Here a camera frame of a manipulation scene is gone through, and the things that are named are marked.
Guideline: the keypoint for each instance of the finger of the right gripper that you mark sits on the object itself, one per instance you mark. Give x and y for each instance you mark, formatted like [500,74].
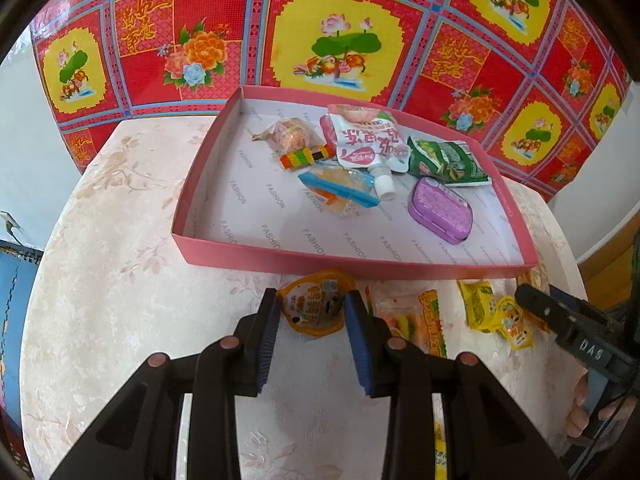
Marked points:
[573,304]
[571,330]

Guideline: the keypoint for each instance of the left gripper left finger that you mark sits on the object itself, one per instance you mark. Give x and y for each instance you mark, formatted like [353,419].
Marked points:
[136,435]

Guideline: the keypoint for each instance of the yellow jelly cup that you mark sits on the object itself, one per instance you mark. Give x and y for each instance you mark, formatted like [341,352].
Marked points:
[512,325]

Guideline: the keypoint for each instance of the yellow-red striped candy bag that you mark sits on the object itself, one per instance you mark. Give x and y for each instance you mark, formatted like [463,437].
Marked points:
[415,318]

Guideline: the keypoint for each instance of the purple snack tin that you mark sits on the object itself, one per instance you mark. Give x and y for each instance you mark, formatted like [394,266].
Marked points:
[441,210]

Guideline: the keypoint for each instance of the small green pea packet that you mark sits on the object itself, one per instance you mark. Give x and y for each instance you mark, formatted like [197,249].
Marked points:
[450,163]

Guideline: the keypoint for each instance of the orange jelly cup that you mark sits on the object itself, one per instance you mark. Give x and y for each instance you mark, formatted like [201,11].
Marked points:
[313,305]

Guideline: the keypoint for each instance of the blue-edged clear candy bag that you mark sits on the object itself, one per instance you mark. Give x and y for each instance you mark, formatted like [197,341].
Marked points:
[344,192]

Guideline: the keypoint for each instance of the peach jelly drink pouch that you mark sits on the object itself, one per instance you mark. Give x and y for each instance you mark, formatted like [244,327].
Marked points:
[367,138]

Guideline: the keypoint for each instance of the rainbow-edged clear snack bag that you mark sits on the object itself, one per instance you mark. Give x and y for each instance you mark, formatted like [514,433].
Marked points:
[294,144]

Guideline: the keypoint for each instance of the orange cracker sleeve pack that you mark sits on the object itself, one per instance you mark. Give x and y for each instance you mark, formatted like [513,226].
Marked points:
[537,278]

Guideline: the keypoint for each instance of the yellow cake snack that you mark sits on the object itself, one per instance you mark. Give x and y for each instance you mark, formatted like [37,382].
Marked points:
[440,453]

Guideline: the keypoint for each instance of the right hand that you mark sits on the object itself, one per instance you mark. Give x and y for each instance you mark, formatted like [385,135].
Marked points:
[577,419]

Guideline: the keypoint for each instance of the blue foam floor mat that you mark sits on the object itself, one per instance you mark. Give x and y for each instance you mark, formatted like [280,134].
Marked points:
[18,272]

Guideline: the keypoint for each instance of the pink shallow cardboard box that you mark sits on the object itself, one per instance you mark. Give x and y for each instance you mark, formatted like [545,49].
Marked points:
[297,182]

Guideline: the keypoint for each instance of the white wall outlet with cord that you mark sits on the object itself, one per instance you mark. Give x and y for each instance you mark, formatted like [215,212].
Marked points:
[13,229]

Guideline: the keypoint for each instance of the red floral patterned wall cloth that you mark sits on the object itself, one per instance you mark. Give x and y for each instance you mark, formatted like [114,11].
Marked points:
[534,81]

